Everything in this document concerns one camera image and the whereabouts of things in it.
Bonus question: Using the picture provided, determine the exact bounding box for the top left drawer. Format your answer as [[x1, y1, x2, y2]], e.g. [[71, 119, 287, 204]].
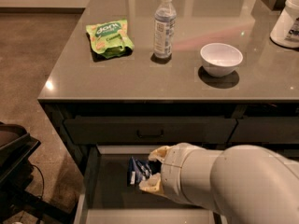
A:
[[64, 117, 236, 145]]

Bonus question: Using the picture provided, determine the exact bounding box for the white bowl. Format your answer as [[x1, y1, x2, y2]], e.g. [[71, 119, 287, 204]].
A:
[[200, 43, 243, 77]]

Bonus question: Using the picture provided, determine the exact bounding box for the green snack bag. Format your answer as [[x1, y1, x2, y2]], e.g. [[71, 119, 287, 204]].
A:
[[86, 19, 135, 59]]

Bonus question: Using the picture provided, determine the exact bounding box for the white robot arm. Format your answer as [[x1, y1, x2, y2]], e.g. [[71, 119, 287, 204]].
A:
[[139, 143, 299, 224]]

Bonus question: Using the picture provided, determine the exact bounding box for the dark counter cabinet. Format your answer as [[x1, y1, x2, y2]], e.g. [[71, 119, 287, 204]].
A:
[[37, 0, 299, 191]]

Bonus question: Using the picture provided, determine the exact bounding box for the open middle drawer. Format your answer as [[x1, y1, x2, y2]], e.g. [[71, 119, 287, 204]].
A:
[[74, 145, 228, 224]]

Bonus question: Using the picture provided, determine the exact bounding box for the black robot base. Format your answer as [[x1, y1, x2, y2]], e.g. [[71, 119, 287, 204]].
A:
[[0, 123, 71, 224]]

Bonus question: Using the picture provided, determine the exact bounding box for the dark blue rxbar wrapper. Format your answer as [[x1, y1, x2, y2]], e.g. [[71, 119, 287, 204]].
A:
[[127, 157, 162, 186]]

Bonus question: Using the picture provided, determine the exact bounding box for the top right drawer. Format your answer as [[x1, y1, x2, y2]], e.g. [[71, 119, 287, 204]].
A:
[[230, 117, 299, 144]]

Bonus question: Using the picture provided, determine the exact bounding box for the black cable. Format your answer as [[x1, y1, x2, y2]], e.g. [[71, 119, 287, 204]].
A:
[[29, 161, 46, 201]]

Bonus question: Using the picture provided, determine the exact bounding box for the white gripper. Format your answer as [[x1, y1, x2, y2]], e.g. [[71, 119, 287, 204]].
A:
[[139, 143, 206, 204]]

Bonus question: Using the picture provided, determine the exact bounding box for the white plastic jar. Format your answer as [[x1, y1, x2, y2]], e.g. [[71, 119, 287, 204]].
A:
[[270, 0, 299, 49]]

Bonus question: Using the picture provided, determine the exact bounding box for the clear plastic water bottle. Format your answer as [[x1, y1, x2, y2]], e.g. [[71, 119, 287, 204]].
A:
[[153, 0, 177, 59]]

